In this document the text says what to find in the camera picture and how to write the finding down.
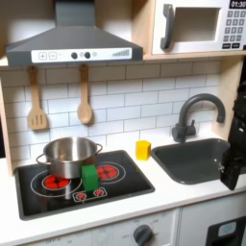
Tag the grey sink basin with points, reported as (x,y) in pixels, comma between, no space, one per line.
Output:
(189,160)

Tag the dark grey tap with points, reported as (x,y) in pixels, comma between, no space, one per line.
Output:
(189,118)

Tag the yellow block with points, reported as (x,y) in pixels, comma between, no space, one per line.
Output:
(142,150)

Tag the slotted wooden spatula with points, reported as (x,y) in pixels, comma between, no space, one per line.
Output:
(36,109)

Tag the dark grey oven knob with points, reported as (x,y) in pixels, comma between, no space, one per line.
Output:
(142,235)

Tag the black stove top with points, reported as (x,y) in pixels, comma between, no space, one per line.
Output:
(83,189)

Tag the wooden spoon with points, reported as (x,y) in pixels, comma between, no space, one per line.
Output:
(84,102)

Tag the steel pot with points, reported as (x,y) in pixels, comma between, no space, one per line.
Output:
(68,157)

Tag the grey extractor hood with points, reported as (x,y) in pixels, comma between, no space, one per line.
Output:
(74,41)

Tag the green block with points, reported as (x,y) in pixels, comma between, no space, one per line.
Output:
(89,178)

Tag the white toy microwave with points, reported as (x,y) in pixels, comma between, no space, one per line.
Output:
(198,25)

